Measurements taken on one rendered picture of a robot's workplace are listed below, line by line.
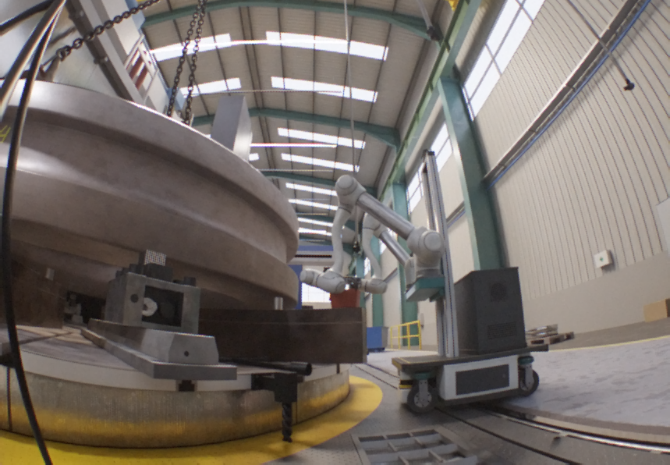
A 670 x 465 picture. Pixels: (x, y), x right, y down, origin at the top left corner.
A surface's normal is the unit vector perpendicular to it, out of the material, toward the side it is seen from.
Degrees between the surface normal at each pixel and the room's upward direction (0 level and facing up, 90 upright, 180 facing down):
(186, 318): 90
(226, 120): 90
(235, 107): 90
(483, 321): 90
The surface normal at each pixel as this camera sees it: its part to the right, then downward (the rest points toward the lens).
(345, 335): -0.29, -0.37
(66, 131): 0.55, -0.33
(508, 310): -0.08, -0.38
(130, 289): 0.77, -0.25
